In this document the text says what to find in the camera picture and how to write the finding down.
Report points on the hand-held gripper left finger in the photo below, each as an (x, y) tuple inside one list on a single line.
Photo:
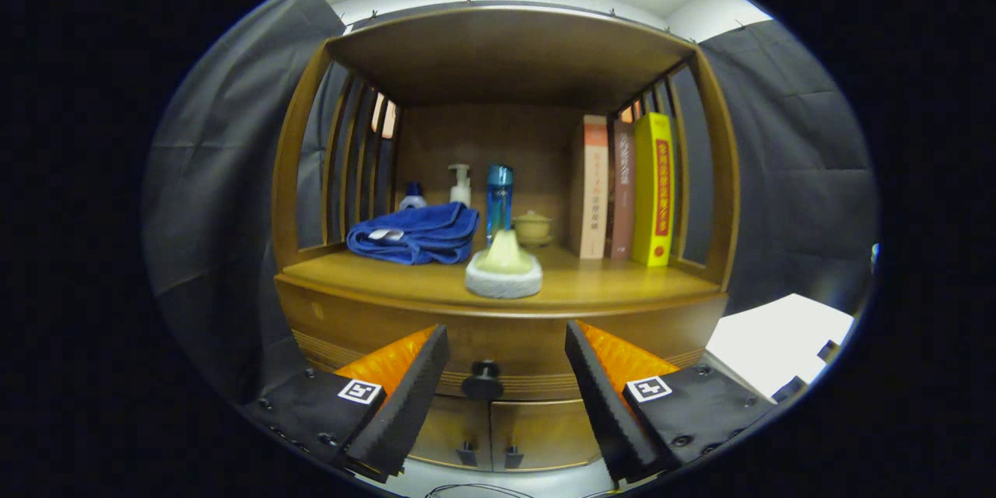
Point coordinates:
[(408, 408)]

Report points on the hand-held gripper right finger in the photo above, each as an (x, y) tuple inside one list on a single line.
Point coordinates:
[(608, 412)]

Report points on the wooden drawer with black knob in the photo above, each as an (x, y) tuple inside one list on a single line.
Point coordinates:
[(513, 342)]

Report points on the green brush with white sponge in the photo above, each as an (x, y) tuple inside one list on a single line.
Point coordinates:
[(504, 257)]

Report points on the wooden cabinet door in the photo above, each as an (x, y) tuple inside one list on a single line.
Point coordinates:
[(443, 436), (545, 436)]

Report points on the wooden countertop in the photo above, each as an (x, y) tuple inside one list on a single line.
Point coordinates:
[(607, 284)]

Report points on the white-topped grey drawer unit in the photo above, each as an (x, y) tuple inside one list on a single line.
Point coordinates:
[(778, 334)]

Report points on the wooden cabinet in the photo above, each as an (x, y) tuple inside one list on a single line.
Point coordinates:
[(506, 54)]

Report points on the folded blue towel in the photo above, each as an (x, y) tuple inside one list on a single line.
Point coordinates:
[(420, 233)]

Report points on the small black block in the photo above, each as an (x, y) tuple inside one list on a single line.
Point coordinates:
[(790, 389)]

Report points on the beige lidded teacup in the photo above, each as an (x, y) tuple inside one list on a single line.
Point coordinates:
[(534, 229)]

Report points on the small white blue-capped bottle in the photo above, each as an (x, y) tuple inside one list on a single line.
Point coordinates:
[(412, 201)]

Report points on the brown book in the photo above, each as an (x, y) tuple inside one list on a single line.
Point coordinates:
[(622, 194)]

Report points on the white pump bottle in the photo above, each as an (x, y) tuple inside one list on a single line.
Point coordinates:
[(461, 193)]

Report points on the tall blue bottle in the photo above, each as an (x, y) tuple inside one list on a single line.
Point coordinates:
[(499, 202)]

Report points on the beige orange book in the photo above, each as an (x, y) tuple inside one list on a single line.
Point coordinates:
[(595, 187)]

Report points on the yellow book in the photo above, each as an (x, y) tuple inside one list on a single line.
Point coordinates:
[(654, 187)]

